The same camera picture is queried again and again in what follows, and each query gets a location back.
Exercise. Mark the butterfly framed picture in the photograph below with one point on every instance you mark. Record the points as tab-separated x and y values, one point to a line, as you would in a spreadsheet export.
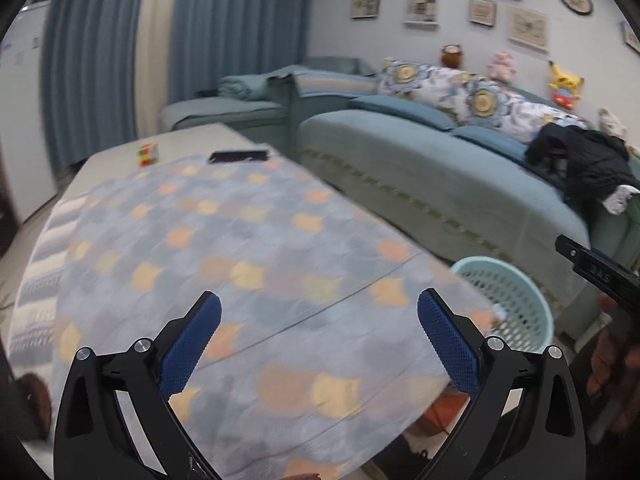
528	28

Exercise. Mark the folded teal blanket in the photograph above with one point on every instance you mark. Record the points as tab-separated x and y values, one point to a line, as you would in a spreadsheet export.
253	87

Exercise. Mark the yellow pikachu plush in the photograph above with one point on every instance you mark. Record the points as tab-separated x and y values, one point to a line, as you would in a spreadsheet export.
565	87

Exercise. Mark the pink pig plush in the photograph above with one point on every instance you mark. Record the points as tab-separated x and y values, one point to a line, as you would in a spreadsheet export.
501	67

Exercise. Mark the black jacket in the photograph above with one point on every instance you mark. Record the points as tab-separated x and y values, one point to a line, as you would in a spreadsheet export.
596	165

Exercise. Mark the striped woven floor rug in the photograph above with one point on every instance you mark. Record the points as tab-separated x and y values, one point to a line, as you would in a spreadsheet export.
31	333

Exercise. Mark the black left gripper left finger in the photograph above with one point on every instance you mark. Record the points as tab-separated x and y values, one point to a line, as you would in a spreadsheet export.
92	440

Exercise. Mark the blue curtain right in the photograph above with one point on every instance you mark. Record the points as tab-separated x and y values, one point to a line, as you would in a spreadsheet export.
211	39

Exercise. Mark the small framed picture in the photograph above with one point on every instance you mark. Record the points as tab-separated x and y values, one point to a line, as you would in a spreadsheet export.
483	13

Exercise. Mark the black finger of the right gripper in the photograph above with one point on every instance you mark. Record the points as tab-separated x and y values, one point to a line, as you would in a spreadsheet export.
600	271

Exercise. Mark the newspaper wall picture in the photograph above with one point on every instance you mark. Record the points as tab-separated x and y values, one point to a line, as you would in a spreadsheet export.
421	13

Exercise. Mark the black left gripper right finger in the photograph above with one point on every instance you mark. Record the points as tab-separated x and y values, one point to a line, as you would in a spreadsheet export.
523	419

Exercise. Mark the floral cushion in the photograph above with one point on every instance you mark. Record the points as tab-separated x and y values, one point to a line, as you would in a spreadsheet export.
471	99

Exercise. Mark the white refrigerator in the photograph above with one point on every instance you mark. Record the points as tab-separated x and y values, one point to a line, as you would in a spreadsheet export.
24	153

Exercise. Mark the colourful rubik cube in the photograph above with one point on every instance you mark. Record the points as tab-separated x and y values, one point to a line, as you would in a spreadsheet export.
147	154

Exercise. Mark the light blue waste basket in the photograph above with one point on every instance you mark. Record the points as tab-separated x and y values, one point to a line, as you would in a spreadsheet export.
522	317

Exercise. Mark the brown monkey plush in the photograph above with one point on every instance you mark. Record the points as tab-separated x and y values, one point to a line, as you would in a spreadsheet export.
452	56

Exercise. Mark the person's right hand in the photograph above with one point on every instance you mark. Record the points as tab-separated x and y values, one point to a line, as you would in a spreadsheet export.
605	356

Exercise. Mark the blue curtain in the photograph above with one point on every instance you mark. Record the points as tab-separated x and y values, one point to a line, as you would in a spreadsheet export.
211	39
87	77

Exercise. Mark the teal fabric sofa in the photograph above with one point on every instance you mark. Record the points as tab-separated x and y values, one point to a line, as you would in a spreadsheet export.
451	196

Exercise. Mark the black smartphone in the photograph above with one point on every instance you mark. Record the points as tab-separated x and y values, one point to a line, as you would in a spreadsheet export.
230	156

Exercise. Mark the blue curtain left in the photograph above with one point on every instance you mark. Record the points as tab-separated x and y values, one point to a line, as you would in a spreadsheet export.
87	77

